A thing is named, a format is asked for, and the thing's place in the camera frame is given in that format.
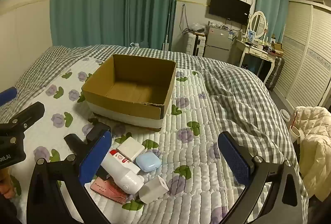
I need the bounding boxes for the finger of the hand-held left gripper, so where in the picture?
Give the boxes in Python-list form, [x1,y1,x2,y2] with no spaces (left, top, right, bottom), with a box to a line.
[0,101,45,137]
[0,87,17,109]

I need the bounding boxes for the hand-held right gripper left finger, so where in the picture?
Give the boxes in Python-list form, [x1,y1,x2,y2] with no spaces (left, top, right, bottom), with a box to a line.
[26,130,112,224]

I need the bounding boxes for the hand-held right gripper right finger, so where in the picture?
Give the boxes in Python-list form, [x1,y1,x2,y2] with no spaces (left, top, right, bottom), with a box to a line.
[218,131,302,224]

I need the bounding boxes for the white tube with red label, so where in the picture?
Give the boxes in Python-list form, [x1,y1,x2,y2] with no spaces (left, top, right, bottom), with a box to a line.
[110,150,140,174]

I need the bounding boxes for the white handheld device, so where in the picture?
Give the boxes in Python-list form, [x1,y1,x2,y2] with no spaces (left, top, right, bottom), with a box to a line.
[100,155,144,193]

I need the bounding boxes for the reddish leather wallet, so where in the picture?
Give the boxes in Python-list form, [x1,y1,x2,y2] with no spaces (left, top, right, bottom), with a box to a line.
[90,177,132,204]

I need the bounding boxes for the white square box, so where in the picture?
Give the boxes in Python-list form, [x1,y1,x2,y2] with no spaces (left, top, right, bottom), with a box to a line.
[116,137,145,162]

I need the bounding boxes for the white grey computer mouse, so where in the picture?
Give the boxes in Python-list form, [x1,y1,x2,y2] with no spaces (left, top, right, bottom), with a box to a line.
[136,152,162,173]

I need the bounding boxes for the cardboard box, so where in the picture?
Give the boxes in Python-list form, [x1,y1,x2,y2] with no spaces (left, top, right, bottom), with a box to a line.
[82,54,177,131]

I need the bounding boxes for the small white cube box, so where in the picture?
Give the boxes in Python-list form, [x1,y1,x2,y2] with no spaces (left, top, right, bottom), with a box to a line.
[139,175,170,204]

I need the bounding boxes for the person's left hand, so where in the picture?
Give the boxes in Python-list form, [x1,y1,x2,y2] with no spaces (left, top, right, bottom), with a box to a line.
[0,169,13,199]

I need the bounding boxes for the floral quilted bed pad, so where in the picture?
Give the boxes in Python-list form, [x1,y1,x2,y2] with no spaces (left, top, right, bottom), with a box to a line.
[8,57,293,224]

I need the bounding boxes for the floral quilted blanket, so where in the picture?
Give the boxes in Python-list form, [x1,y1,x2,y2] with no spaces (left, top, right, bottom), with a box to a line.
[0,44,309,224]

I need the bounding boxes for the dark suitcase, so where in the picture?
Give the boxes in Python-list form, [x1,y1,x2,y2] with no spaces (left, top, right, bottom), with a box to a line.
[264,57,285,90]

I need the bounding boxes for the white dressing table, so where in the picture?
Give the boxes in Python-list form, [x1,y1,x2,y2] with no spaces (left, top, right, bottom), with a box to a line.
[234,37,283,83]

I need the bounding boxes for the silver refrigerator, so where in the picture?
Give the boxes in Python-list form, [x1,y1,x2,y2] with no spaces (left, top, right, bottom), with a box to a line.
[203,25,235,63]

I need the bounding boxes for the white suitcase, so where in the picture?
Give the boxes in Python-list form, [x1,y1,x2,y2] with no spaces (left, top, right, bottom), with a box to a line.
[186,32,206,57]

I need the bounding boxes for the white louvred wardrobe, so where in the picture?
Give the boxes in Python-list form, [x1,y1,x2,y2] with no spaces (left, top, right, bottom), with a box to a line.
[273,0,331,111]

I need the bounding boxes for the wide green curtain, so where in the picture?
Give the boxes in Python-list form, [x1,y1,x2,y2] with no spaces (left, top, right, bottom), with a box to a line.
[49,0,182,49]

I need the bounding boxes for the white oval mirror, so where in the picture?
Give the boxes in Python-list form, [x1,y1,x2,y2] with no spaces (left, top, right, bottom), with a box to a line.
[249,11,270,39]

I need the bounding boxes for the white mop pole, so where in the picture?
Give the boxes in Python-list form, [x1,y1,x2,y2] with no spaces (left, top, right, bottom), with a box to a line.
[162,0,173,50]

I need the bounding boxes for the narrow green curtain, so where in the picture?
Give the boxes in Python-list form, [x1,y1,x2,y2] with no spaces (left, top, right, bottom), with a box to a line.
[255,0,290,41]

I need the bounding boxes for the hanging cables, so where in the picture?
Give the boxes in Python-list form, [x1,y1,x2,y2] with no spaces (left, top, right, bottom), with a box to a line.
[181,4,190,34]

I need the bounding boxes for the black wall television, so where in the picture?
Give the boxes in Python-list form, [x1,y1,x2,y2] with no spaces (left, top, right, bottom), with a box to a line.
[209,0,251,25]

